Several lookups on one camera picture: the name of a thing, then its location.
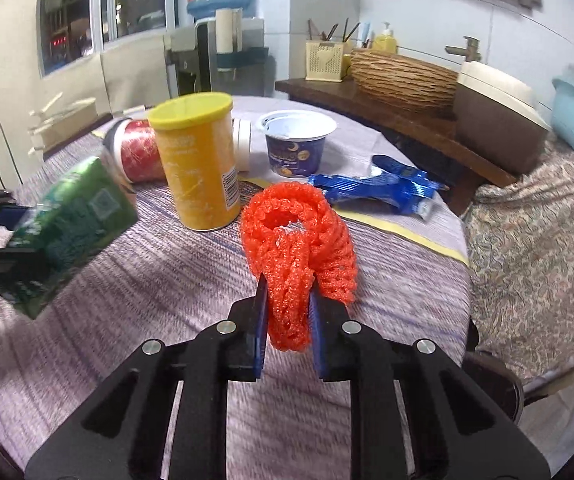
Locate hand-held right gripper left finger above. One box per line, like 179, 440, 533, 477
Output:
24, 274, 270, 480

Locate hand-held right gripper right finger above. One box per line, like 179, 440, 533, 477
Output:
308, 290, 552, 480

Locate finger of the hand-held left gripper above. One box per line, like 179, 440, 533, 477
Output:
0, 246, 43, 306
0, 187, 35, 235

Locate green yellow snack bag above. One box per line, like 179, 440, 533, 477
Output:
4, 156, 139, 320

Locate orange foam fruit net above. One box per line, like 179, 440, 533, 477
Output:
239, 183, 359, 352

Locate red snack canister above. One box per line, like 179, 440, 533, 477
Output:
101, 116, 254, 184

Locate blue foil wrapper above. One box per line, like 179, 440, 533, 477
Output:
307, 154, 452, 219

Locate yellow snack canister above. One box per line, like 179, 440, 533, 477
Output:
147, 92, 242, 232

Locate blue white yogurt cup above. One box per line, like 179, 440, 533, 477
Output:
258, 110, 338, 179

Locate dark brown trash bin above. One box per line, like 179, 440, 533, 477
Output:
462, 350, 525, 426

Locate cream cooking pot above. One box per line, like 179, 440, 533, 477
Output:
27, 92, 100, 161

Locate floral cloth cover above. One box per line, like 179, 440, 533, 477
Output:
459, 137, 574, 381

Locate dark wooden counter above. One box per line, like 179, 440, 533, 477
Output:
275, 77, 518, 216

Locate water dispenser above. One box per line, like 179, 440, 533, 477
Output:
164, 17, 265, 98

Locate white framed window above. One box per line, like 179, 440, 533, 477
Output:
37, 0, 183, 78

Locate dark teal cup holder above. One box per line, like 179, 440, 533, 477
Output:
215, 46, 270, 72

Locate cream chopstick holder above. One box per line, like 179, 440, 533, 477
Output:
305, 40, 346, 82

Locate woven basket basin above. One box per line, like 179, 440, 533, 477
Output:
349, 49, 460, 110

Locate brown cream rice cooker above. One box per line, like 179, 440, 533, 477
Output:
453, 60, 550, 176

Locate white paper cup stack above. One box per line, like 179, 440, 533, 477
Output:
215, 7, 243, 56

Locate bundle of chopsticks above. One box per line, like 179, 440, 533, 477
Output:
307, 17, 363, 43

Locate yellow soap pump bottle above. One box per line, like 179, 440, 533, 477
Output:
371, 22, 399, 54

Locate bronze faucet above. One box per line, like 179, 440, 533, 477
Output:
444, 36, 482, 63

